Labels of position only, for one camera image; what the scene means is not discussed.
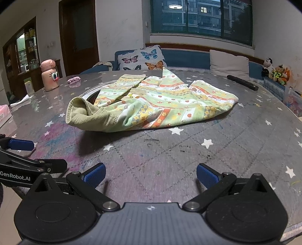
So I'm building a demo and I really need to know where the green patterned child shirt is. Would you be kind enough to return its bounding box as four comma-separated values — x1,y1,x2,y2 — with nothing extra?
65,69,239,133

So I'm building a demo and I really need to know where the pink tissue pack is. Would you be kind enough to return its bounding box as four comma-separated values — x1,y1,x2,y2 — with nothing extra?
0,105,12,128

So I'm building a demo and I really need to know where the white paper sheet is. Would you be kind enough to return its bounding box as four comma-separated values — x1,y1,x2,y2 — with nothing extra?
10,94,32,107

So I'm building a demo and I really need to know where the round built-in induction cooker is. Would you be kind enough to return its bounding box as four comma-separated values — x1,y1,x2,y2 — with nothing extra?
79,81,121,107

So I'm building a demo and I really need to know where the pink cartoon water bottle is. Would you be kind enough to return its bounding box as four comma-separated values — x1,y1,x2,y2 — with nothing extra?
40,59,59,91

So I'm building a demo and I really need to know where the dark wooden cabinet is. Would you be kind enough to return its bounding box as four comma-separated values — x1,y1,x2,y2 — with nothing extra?
2,14,65,99

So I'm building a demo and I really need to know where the pink hair scrunchie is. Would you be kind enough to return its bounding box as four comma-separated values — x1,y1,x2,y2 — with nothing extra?
67,76,81,84

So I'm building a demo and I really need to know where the black remote control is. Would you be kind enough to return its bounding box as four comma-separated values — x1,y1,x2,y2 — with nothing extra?
227,75,259,91

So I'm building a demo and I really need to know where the clear plastic toy box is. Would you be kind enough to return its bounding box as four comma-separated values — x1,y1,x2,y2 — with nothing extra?
283,87,302,117

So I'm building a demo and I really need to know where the beige cloth on sofa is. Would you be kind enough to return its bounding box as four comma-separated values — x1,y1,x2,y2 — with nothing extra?
93,61,113,71

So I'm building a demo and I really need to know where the beige cushion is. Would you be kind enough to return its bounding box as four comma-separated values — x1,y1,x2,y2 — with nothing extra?
209,50,250,80

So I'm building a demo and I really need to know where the bear plush toy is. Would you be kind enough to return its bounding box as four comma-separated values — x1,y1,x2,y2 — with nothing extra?
270,65,288,86

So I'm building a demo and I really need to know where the panda plush toy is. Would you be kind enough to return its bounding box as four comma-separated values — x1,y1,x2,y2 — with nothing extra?
261,57,274,77

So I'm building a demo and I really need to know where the orange plush toy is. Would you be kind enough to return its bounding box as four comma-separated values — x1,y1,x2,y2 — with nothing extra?
282,67,291,83

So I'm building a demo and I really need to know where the blue sofa bench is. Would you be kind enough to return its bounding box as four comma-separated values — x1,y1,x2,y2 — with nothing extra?
80,48,287,95

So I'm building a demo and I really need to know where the dark wooden door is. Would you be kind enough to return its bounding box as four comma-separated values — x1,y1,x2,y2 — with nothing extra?
59,0,99,76

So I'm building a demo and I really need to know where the butterfly print pillow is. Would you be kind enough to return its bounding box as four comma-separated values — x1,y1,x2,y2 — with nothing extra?
117,45,167,70

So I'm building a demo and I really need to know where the large dark window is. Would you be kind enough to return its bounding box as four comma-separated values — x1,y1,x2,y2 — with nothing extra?
150,0,253,46

